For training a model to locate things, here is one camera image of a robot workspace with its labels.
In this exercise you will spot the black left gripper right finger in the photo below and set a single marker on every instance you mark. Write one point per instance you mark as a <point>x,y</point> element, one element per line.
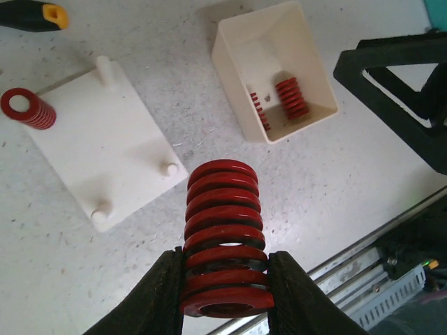
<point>300,306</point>

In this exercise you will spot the large red spring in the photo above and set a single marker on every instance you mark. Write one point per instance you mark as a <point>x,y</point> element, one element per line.
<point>224,260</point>
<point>26,107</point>

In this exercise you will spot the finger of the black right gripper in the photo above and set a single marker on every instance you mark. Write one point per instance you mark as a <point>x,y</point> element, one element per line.
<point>417,117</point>

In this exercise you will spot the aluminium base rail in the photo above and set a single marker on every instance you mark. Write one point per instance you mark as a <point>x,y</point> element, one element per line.
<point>394,276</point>

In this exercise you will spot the small red spring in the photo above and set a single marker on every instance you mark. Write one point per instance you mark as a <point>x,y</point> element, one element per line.
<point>259,110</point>
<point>291,98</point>

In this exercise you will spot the teal plastic case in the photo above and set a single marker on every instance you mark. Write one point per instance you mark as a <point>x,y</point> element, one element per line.
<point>437,13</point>

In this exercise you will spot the white spring tray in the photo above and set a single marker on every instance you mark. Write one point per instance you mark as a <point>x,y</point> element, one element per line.
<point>253,52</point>

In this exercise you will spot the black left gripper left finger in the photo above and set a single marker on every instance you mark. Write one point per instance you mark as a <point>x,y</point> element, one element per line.
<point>152,307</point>

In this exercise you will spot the orange tipped black screwdriver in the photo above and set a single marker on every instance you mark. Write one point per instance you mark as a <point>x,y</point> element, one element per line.
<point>33,16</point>

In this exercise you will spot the white peg base plate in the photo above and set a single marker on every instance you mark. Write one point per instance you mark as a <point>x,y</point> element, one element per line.
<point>106,147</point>

